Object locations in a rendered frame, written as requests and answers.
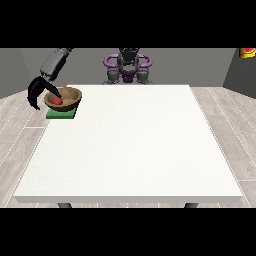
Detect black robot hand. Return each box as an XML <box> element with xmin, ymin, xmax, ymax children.
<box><xmin>27</xmin><ymin>76</ymin><xmax>63</xmax><ymax>111</ymax></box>

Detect brown wooden bowl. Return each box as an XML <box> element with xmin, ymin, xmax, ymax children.
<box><xmin>43</xmin><ymin>86</ymin><xmax>83</xmax><ymax>113</ymax></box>

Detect green square pad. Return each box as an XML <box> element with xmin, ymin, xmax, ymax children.
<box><xmin>45</xmin><ymin>105</ymin><xmax>79</xmax><ymax>120</ymax></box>

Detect yellow cup with melon print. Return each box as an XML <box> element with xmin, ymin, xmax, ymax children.
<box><xmin>239</xmin><ymin>48</ymin><xmax>256</xmax><ymax>59</ymax></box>

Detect grey robot trunk purple rings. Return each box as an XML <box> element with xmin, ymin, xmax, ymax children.
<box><xmin>102</xmin><ymin>48</ymin><xmax>155</xmax><ymax>86</ymax></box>

